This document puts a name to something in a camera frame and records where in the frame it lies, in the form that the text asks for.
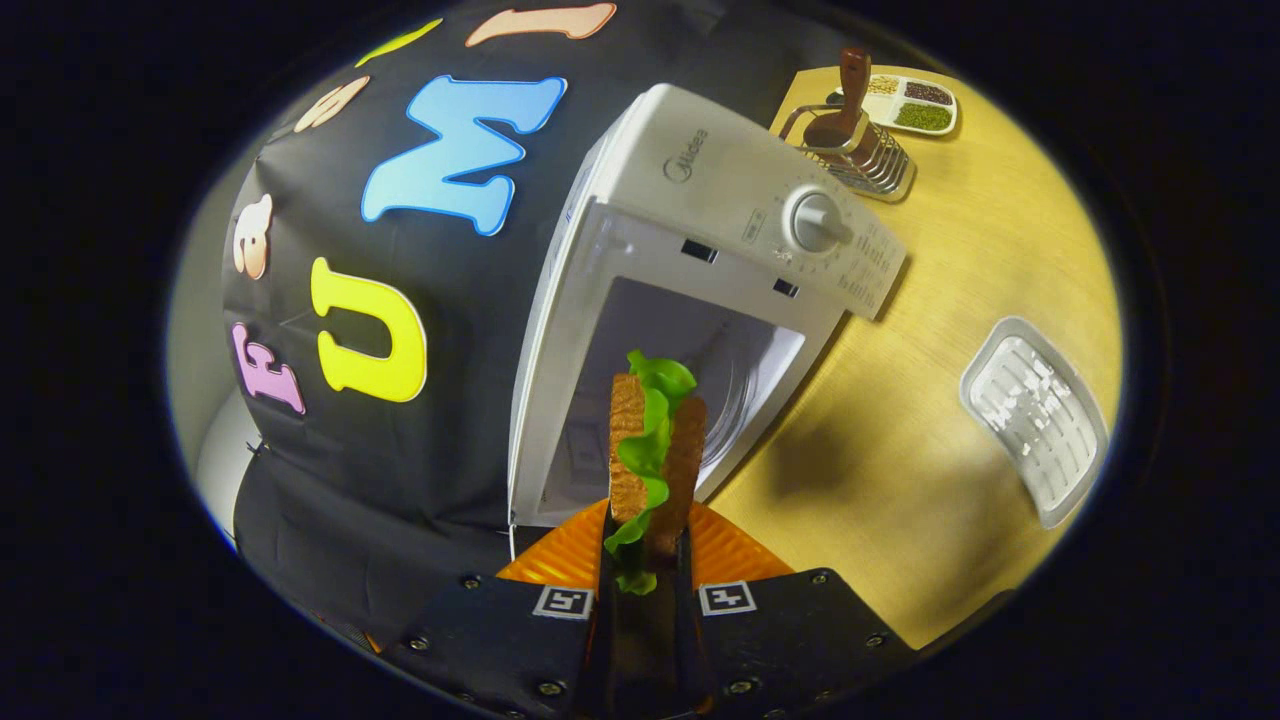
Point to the brown wooden tool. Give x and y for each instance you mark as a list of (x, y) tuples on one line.
[(850, 85)]

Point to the white microwave oven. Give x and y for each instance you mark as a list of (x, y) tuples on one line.
[(700, 170)]

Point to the white divided dish of beans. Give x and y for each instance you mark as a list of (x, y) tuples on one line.
[(925, 117)]

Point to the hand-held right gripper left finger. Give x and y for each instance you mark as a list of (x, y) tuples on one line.
[(500, 640)]

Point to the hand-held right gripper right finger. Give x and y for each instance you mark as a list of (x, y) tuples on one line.
[(790, 640)]

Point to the white plastic tray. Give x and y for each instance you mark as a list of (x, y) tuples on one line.
[(1030, 410)]

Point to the sandwich with green lettuce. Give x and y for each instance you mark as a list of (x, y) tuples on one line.
[(628, 450)]

